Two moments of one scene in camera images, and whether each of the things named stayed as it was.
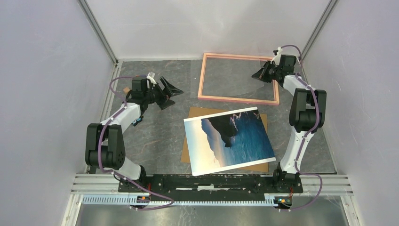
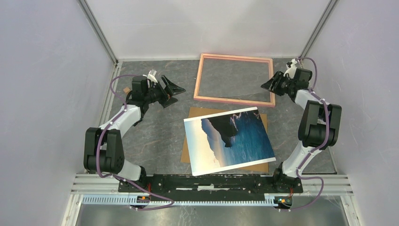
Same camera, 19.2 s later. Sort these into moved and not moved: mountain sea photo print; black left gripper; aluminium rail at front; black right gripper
Moved: black right gripper
Not moved: black left gripper; mountain sea photo print; aluminium rail at front
